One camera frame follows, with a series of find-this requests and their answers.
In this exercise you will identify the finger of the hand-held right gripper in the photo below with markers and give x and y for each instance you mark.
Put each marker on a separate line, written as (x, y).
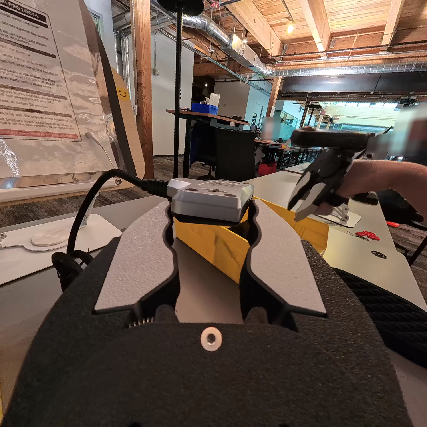
(315, 196)
(302, 186)

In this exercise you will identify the grey stand base plate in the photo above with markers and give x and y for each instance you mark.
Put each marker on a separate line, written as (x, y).
(20, 263)

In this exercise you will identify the slim wooden post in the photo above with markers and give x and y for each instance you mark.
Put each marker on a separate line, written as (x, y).
(273, 96)

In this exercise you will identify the long corrugated ceiling duct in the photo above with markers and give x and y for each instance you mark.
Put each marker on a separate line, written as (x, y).
(333, 69)

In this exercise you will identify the round desk grommet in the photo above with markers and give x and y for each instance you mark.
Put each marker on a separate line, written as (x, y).
(379, 254)

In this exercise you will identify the rectangular ceiling duct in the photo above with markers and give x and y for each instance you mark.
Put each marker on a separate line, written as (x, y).
(247, 50)

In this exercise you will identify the black stand pole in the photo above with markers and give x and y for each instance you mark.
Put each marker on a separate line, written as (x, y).
(177, 100)

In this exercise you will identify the wood-topped desk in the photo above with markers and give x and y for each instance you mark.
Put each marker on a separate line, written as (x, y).
(206, 115)

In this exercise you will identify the red bag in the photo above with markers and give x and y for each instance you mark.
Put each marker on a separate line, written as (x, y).
(267, 168)

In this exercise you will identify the black office chair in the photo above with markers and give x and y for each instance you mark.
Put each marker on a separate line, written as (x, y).
(233, 156)

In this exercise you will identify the printed instruction sheet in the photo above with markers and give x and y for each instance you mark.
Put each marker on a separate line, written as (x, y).
(33, 66)

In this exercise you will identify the black quilted pad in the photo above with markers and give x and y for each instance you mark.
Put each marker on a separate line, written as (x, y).
(393, 317)

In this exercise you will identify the person's right hand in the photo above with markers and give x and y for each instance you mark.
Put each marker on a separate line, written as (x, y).
(367, 176)

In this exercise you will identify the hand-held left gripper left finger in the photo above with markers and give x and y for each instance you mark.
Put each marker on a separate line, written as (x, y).
(140, 267)

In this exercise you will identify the white stand base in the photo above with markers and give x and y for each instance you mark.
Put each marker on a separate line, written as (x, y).
(353, 220)

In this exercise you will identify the blue storage bin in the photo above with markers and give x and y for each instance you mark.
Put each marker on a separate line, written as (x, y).
(204, 109)

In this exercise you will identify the red padded item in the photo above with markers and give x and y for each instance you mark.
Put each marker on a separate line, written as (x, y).
(373, 236)
(362, 234)

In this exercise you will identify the yellow smiley sticker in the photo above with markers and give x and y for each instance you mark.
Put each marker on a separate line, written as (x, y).
(123, 93)

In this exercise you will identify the protocol sheet on stand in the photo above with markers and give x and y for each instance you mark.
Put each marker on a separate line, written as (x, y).
(110, 116)
(131, 133)

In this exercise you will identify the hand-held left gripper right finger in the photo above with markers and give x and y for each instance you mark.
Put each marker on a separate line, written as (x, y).
(283, 267)

